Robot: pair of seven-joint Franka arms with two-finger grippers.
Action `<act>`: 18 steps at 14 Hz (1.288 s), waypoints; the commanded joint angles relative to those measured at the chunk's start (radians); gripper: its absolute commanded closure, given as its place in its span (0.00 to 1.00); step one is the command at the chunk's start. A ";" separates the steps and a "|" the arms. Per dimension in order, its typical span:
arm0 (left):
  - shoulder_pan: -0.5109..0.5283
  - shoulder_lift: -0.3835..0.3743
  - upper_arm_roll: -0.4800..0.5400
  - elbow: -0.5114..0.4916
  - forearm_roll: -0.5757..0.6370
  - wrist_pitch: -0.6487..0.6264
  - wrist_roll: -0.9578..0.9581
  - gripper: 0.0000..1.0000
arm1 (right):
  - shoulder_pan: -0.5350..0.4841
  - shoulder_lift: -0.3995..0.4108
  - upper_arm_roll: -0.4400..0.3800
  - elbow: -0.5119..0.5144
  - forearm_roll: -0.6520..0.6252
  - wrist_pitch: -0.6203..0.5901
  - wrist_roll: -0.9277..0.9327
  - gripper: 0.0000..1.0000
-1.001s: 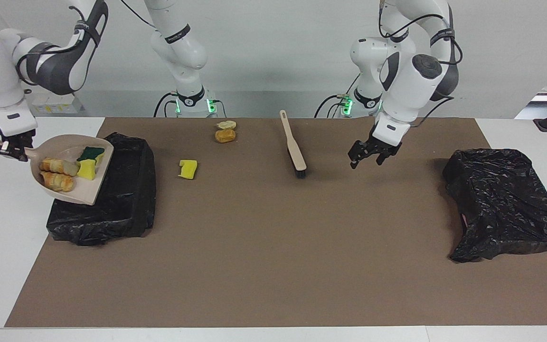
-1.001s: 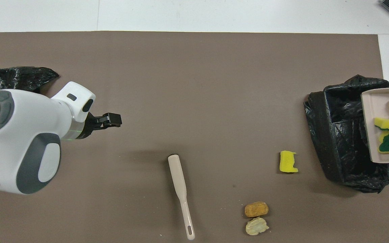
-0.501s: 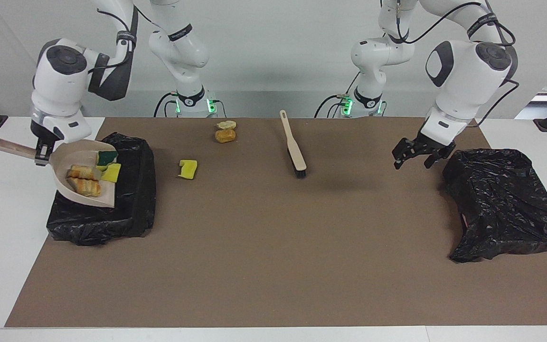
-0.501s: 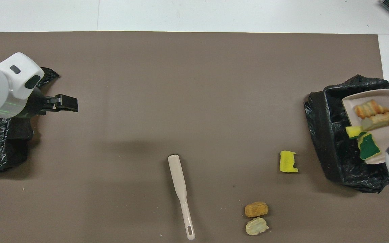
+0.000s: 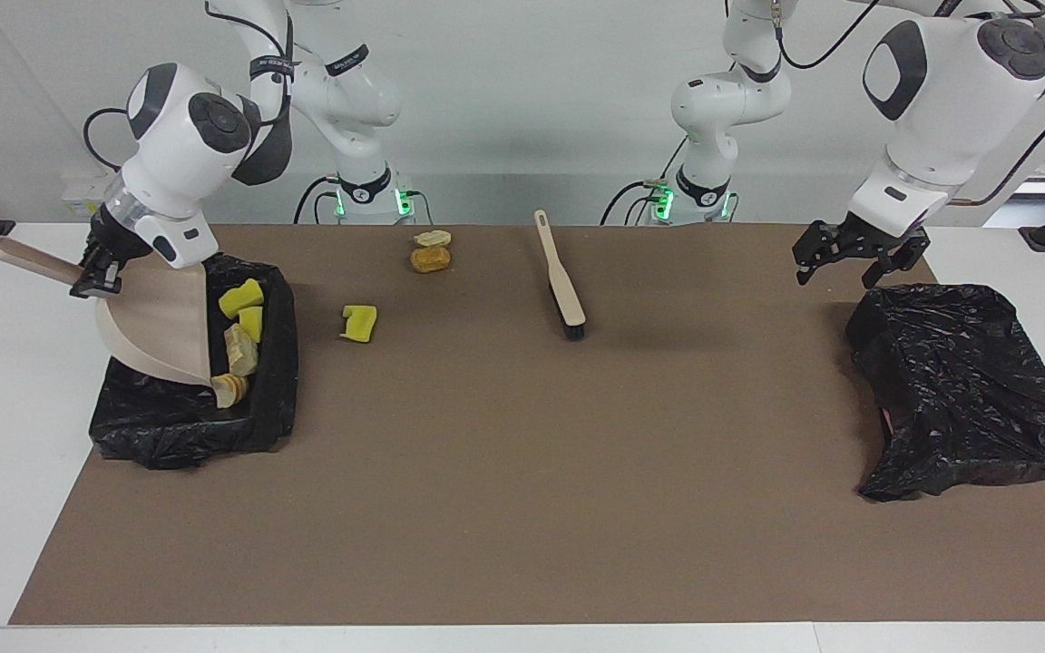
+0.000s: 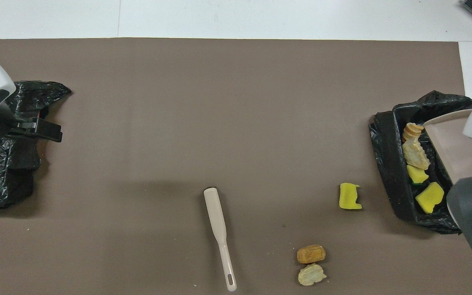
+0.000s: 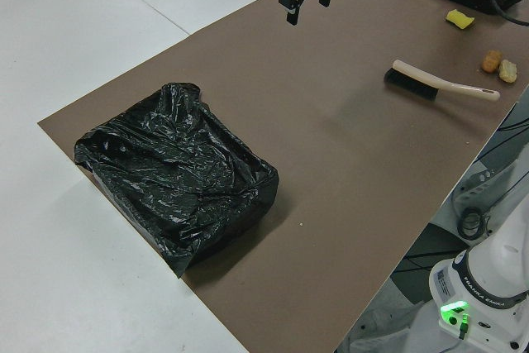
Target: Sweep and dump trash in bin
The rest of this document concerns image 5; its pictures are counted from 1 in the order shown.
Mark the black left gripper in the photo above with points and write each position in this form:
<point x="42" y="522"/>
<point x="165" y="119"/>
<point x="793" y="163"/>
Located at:
<point x="867" y="234"/>

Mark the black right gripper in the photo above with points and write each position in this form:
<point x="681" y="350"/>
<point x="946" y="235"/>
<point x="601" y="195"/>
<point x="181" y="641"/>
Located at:
<point x="119" y="238"/>

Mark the beige plastic dustpan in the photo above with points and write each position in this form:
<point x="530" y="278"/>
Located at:
<point x="160" y="317"/>

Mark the yellow sponge piece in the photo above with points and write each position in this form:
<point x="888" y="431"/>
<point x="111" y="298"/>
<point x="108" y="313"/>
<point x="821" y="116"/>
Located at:
<point x="239" y="297"/>
<point x="359" y="325"/>
<point x="252" y="325"/>

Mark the beige foam chunk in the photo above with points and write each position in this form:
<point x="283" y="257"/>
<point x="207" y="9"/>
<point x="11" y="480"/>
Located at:
<point x="241" y="352"/>
<point x="232" y="390"/>

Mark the beige hand brush black bristles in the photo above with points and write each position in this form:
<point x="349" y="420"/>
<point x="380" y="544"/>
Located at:
<point x="563" y="290"/>

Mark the orange brown foam chunk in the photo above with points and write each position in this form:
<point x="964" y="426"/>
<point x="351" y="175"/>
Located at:
<point x="430" y="259"/>

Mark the pale cream foam chunk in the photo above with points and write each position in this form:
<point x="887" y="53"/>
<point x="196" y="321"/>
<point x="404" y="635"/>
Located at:
<point x="432" y="238"/>

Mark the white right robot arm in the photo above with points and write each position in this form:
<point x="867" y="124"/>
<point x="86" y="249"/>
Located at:
<point x="178" y="136"/>

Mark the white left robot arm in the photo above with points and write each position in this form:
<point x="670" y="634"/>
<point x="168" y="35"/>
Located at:
<point x="940" y="109"/>

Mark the open black bag lined bin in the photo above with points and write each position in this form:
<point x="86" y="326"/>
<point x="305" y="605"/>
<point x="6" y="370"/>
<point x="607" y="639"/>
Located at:
<point x="178" y="426"/>

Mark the crumpled black garbage bag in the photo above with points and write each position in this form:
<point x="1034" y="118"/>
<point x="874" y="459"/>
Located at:
<point x="958" y="390"/>

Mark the brown table mat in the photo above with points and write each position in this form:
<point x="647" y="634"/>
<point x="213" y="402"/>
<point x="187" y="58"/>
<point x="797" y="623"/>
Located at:
<point x="522" y="472"/>

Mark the white wall power strip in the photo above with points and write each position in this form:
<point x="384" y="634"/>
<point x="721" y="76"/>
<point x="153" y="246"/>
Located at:
<point x="87" y="201"/>

